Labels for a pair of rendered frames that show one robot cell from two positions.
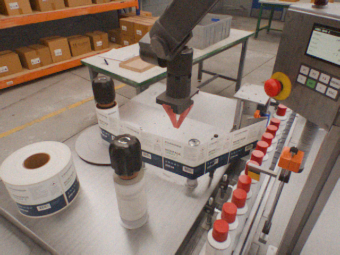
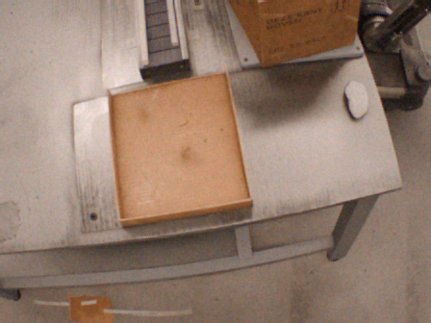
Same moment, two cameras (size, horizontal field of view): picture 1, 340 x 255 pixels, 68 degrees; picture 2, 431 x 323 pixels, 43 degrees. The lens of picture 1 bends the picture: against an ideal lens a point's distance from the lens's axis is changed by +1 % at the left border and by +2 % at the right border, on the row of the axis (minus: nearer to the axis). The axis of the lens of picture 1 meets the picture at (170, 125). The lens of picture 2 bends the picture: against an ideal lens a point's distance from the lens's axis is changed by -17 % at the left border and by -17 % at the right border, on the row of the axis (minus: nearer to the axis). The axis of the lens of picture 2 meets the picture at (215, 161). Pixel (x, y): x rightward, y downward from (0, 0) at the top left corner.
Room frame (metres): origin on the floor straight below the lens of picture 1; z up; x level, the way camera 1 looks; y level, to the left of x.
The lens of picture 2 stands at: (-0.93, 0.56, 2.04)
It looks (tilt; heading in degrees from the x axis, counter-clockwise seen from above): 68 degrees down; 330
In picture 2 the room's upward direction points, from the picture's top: 12 degrees counter-clockwise
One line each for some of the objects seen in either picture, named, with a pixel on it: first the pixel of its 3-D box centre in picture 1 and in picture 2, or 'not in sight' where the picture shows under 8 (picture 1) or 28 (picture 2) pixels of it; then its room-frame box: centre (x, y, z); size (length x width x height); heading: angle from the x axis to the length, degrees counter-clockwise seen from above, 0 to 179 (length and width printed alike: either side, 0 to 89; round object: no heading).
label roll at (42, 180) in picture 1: (43, 177); not in sight; (0.59, 0.42, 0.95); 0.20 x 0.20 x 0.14
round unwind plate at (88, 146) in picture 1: (112, 140); not in sight; (0.87, 0.26, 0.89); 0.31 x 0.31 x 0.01
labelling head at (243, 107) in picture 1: (249, 123); not in sight; (0.82, -0.31, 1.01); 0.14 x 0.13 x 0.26; 148
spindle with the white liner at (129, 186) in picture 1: (129, 182); not in sight; (0.49, 0.11, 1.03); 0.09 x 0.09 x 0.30
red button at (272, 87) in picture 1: (273, 87); not in sight; (0.48, -0.21, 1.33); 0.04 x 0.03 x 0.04; 23
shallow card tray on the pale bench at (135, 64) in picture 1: (143, 62); not in sight; (2.06, 0.23, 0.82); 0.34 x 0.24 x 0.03; 145
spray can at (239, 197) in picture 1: (234, 220); not in sight; (0.41, -0.16, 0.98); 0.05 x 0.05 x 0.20
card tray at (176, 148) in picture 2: not in sight; (173, 142); (-0.44, 0.36, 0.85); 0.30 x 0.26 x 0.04; 148
